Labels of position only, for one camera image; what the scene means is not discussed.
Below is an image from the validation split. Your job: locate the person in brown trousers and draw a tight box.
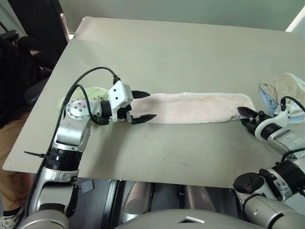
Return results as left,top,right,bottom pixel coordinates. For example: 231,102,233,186
0,35,58,229

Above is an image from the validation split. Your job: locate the cream terry towel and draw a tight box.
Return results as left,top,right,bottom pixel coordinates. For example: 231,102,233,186
259,73,305,113

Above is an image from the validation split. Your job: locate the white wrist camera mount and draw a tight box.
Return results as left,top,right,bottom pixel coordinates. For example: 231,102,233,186
106,81,134,123
272,104,295,127

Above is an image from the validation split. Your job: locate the black table frame bar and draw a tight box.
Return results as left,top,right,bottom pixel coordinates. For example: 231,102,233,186
103,179,121,221

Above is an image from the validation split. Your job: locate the pink towel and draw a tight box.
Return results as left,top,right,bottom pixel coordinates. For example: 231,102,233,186
130,92,257,125

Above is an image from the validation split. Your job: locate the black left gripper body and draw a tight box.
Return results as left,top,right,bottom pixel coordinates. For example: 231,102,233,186
116,90,136,124

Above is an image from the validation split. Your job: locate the green towel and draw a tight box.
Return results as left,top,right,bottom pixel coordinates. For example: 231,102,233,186
57,87,111,113

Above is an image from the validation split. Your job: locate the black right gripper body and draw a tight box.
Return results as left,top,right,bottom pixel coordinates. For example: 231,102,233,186
240,110,273,138

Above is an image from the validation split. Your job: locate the white board edge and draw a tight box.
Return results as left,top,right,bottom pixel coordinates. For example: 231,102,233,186
285,6,305,37

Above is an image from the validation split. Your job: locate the white sneaker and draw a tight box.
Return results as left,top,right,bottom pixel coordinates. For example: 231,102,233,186
0,207,25,229

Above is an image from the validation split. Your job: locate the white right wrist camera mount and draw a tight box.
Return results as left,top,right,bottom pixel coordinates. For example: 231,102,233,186
272,104,295,127

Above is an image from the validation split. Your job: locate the silver robot torso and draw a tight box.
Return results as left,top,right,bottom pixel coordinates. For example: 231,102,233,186
116,208,242,229

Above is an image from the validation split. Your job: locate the black office chair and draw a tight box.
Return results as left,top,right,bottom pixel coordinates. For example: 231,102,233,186
0,21,61,108

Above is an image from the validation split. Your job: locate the white blue printed cloth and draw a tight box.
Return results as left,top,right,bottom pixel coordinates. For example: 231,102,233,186
260,87,300,125

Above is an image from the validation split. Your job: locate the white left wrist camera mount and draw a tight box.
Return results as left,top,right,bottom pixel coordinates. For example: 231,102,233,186
106,81,134,123

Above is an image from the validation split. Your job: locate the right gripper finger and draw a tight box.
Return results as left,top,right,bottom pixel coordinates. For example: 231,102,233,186
236,106,257,119

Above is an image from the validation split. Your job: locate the black zip tie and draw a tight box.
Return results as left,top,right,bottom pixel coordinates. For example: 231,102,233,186
23,150,50,160

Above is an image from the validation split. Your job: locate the dark door panel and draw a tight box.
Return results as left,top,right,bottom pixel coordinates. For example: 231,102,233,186
30,0,73,71

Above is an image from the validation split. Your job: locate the grey rounded robot leg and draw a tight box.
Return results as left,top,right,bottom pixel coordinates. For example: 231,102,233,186
185,185,216,213
122,181,153,224

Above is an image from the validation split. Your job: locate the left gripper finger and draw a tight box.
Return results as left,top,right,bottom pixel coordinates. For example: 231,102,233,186
131,114,157,125
132,90,151,100

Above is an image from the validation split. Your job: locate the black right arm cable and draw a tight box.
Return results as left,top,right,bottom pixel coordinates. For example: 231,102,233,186
279,95,305,164

